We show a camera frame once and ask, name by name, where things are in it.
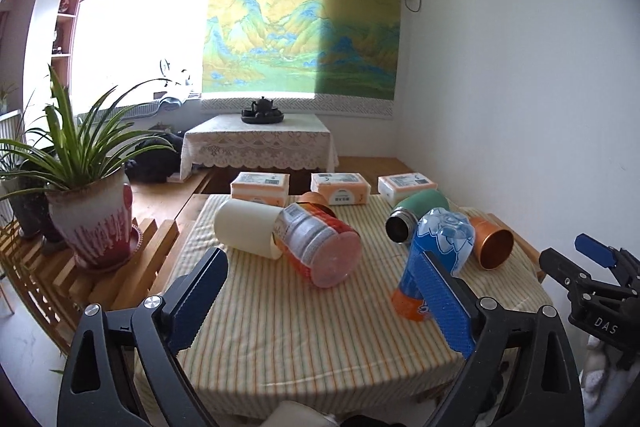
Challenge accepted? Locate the copper metal cup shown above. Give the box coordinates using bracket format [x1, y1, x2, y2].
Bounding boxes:
[466, 215, 515, 270]

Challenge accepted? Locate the white and pink shelf unit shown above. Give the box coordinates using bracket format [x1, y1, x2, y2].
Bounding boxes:
[24, 0, 84, 110]

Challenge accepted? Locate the plant in red-white pot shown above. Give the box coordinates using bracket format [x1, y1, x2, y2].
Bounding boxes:
[0, 64, 194, 273]

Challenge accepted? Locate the low table with lace cloth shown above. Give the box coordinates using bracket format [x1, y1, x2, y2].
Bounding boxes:
[179, 114, 339, 182]

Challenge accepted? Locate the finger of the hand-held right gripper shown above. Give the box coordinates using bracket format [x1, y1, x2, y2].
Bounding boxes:
[574, 234, 640, 294]
[538, 247, 632, 303]

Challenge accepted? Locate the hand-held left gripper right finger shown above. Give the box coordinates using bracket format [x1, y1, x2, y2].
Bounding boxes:
[421, 250, 586, 427]

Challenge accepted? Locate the black bag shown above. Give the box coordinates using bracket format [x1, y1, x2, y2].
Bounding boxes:
[124, 132, 184, 184]

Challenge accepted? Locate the cream cup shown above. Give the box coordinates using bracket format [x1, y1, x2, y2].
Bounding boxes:
[214, 198, 284, 261]

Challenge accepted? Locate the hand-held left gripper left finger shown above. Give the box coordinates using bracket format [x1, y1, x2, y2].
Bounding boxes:
[57, 247, 231, 427]

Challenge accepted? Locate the white cloth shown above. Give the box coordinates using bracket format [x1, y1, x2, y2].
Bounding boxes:
[579, 336, 640, 414]

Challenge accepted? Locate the folded cloth on windowsill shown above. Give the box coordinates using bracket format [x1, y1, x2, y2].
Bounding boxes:
[151, 91, 202, 114]

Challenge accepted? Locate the wooden slatted rack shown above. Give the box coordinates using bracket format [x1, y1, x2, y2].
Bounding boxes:
[0, 214, 182, 354]

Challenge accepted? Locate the clear bottle with orange label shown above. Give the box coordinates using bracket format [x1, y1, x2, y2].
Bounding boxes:
[273, 202, 363, 289]

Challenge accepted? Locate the striped tablecloth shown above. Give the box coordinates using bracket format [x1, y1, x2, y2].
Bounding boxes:
[134, 193, 572, 419]

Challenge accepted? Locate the blue and orange plastic bottle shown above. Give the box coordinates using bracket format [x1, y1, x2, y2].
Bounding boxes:
[390, 207, 477, 324]

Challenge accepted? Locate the plant in dark pot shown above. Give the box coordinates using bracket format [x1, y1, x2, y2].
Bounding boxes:
[0, 82, 56, 242]

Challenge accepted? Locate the orange and white tissue pack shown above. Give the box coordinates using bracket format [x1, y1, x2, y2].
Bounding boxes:
[310, 172, 372, 206]
[377, 173, 438, 203]
[230, 172, 292, 202]

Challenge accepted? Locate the black tea tray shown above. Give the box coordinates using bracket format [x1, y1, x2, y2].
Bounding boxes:
[240, 106, 285, 125]

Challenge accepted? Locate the green thermos bottle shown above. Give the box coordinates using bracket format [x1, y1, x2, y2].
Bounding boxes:
[385, 189, 451, 243]

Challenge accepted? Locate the landscape painting curtain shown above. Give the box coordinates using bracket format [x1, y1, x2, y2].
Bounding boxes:
[201, 0, 405, 120]

